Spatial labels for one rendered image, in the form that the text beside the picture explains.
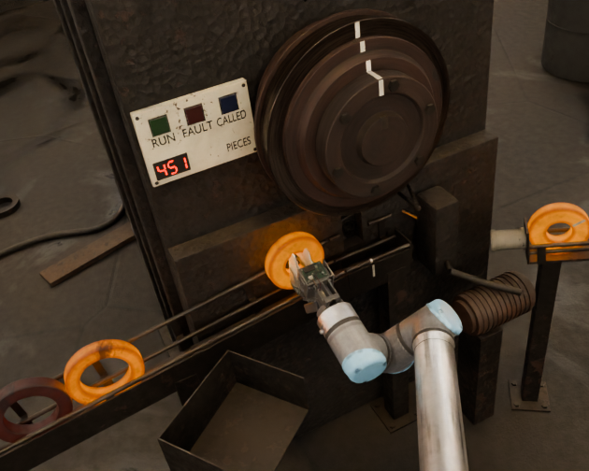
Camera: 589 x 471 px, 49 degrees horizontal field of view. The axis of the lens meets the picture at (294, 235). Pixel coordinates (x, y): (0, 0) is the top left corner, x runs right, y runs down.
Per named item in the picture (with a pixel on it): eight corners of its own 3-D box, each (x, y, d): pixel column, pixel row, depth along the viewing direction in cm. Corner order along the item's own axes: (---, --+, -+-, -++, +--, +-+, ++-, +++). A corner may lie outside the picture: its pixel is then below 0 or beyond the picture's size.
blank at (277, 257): (256, 249, 157) (262, 255, 155) (311, 221, 160) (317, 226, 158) (273, 292, 167) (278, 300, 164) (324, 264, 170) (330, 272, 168)
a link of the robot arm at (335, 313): (357, 330, 151) (322, 347, 148) (348, 314, 153) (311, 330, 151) (361, 310, 144) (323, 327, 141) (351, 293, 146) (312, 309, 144)
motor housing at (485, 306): (444, 405, 215) (448, 287, 183) (497, 378, 221) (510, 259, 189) (468, 434, 206) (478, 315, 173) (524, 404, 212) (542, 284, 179)
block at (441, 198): (413, 258, 191) (412, 191, 176) (436, 248, 193) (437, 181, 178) (435, 278, 183) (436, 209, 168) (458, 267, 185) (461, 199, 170)
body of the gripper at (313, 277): (323, 255, 152) (348, 294, 146) (322, 276, 159) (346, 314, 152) (294, 267, 150) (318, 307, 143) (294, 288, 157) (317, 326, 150)
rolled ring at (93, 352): (48, 390, 147) (46, 379, 150) (107, 416, 159) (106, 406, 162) (104, 335, 145) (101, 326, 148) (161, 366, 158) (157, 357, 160)
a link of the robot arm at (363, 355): (370, 386, 145) (343, 387, 138) (343, 341, 152) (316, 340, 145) (397, 361, 141) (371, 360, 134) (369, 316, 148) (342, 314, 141)
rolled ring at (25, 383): (48, 373, 144) (46, 363, 147) (-31, 415, 141) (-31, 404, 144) (87, 416, 156) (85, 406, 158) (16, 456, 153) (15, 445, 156)
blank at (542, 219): (547, 256, 179) (548, 264, 176) (515, 221, 173) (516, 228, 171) (600, 230, 171) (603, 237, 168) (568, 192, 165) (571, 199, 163)
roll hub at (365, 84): (322, 205, 146) (308, 91, 129) (424, 164, 154) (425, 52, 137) (333, 216, 142) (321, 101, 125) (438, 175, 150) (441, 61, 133)
